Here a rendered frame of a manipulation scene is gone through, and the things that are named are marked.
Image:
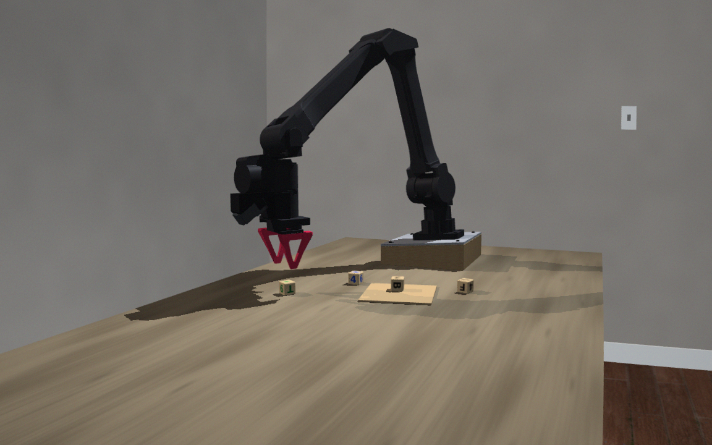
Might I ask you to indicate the beige flat mat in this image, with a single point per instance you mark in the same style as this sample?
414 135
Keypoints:
412 294

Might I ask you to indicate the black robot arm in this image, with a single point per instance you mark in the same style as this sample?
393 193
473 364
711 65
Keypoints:
255 176

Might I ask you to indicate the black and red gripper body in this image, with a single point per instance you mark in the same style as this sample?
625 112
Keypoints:
294 224

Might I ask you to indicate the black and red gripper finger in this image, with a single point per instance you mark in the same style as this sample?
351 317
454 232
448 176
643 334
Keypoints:
285 239
265 237

